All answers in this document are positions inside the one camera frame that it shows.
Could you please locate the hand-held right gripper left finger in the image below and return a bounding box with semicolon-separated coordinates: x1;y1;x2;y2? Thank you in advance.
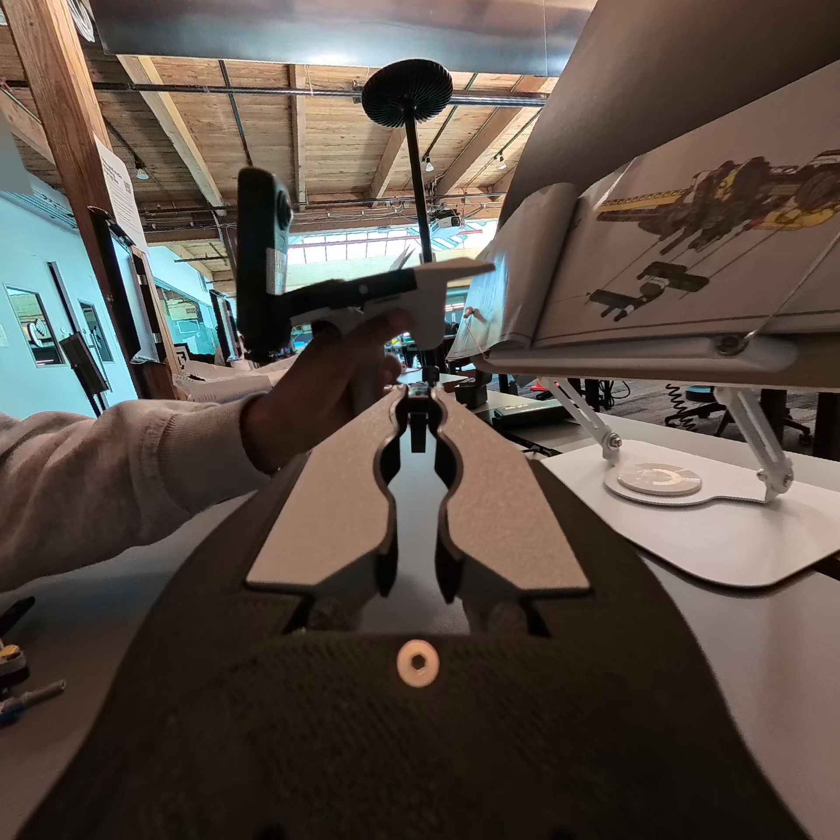
245;387;403;624

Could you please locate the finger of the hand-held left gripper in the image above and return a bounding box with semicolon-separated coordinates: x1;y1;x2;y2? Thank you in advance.
409;258;497;353

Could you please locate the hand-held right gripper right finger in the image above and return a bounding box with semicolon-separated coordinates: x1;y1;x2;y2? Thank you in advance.
430;386;593;630

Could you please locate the small lego subassembly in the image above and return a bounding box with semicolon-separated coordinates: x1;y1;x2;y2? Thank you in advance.
406;382;437;455

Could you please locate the yellow black lego model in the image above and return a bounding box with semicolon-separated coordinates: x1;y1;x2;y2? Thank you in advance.
0;594;68;728

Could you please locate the person's left forearm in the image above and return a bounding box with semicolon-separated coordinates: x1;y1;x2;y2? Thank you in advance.
0;392;277;593

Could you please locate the lego instruction booklet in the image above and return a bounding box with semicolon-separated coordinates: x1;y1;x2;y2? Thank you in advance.
451;62;840;352

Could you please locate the person's left hand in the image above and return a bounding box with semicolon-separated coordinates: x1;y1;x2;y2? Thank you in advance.
240;308;413;476

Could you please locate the black flat case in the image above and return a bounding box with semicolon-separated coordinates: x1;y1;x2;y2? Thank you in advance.
492;403;569;432

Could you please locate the white paper notice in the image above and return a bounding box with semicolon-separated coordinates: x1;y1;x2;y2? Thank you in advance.
92;131;151;253

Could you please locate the small black easel sign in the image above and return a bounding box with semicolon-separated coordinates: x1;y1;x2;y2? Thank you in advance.
58;330;111;419

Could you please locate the white book stand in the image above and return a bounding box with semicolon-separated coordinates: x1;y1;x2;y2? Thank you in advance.
472;0;840;589

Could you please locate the black ribbed disc pole lamp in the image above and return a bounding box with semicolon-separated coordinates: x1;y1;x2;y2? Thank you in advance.
360;59;455;265

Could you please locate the teal office chair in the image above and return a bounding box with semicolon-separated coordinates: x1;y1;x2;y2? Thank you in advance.
663;384;813;448

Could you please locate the dark framed wall screen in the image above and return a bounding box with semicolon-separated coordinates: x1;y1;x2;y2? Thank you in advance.
88;206;144;363

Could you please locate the rectangular sheet metal duct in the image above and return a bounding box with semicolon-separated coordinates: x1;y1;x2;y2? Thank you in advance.
88;0;599;78

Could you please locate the wooden support post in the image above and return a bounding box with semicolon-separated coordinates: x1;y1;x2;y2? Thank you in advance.
0;0;179;403

